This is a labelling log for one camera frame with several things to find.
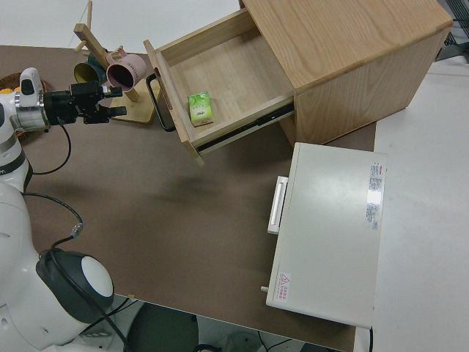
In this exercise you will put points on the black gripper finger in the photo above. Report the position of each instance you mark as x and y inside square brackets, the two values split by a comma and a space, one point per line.
[117, 111]
[113, 92]

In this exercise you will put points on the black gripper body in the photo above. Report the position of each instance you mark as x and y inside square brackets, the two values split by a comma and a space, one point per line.
[58, 108]

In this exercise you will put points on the wooden drawer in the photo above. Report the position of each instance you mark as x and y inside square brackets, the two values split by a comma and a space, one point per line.
[227, 66]

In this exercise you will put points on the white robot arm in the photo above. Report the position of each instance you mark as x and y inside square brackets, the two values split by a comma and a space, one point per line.
[18, 256]

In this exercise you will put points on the wooden mug tree stand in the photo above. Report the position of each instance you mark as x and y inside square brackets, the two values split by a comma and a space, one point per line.
[139, 110]

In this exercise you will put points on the pink mug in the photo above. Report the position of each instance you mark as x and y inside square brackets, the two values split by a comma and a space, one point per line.
[128, 69]

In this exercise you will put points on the teal mug yellow interior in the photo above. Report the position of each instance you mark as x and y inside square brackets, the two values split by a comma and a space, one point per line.
[86, 73]

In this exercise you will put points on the small green carton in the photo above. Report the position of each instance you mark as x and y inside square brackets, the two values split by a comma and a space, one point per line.
[201, 108]

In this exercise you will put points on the brown table mat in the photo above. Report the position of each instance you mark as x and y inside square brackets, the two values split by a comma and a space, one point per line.
[165, 220]

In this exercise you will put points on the light wooden cabinet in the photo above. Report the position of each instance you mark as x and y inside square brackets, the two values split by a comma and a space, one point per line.
[348, 36]

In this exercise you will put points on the white toaster oven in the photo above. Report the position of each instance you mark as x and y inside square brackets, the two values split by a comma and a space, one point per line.
[329, 234]

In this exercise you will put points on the black drawer slide rail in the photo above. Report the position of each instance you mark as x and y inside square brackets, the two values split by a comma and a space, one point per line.
[273, 115]

